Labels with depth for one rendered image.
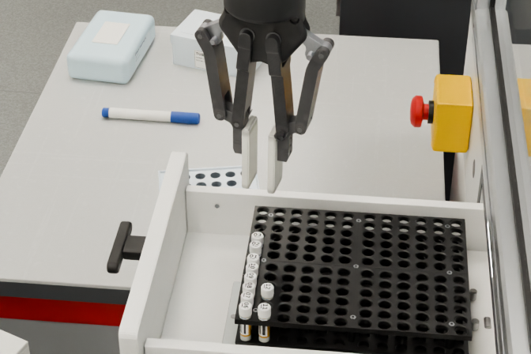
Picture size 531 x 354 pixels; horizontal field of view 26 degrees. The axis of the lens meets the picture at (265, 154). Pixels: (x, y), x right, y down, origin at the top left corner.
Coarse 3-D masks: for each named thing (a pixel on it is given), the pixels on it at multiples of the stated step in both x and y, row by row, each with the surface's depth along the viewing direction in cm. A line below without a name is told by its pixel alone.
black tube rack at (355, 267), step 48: (288, 240) 118; (336, 240) 118; (384, 240) 118; (432, 240) 118; (288, 288) 117; (336, 288) 112; (384, 288) 116; (432, 288) 112; (288, 336) 111; (336, 336) 111; (384, 336) 111; (432, 336) 107
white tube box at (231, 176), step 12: (192, 168) 146; (204, 168) 146; (216, 168) 146; (228, 168) 146; (240, 168) 146; (192, 180) 144; (204, 180) 144; (216, 180) 144; (228, 180) 144; (240, 180) 144
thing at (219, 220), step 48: (192, 192) 126; (240, 192) 126; (288, 192) 126; (192, 240) 128; (240, 240) 128; (480, 240) 126; (192, 288) 122; (480, 288) 122; (192, 336) 116; (480, 336) 116
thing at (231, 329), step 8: (232, 288) 120; (472, 288) 120; (232, 296) 119; (472, 296) 120; (232, 304) 118; (232, 312) 117; (232, 320) 116; (472, 320) 116; (224, 328) 115; (232, 328) 115; (472, 328) 116; (224, 336) 114; (232, 336) 114; (232, 344) 113
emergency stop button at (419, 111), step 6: (414, 96) 142; (420, 96) 141; (414, 102) 141; (420, 102) 141; (414, 108) 141; (420, 108) 140; (426, 108) 141; (414, 114) 141; (420, 114) 140; (426, 114) 141; (414, 120) 141; (420, 120) 141; (414, 126) 142; (420, 126) 142
